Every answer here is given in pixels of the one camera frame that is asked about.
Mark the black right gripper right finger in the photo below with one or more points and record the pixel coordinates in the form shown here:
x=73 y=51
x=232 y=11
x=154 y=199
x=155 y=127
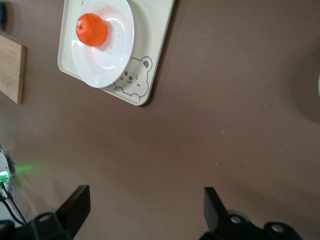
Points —
x=220 y=220

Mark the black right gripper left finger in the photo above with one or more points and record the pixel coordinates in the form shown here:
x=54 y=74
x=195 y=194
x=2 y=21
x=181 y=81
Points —
x=72 y=212

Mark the white plate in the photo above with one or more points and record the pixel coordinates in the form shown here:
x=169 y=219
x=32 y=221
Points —
x=107 y=57

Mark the orange mandarin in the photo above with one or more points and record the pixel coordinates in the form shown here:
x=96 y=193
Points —
x=92 y=30

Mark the bamboo cutting board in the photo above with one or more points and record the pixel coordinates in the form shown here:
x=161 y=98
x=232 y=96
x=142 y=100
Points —
x=11 y=67

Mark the cream bear print tray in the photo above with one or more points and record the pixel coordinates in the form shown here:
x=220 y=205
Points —
x=152 y=37

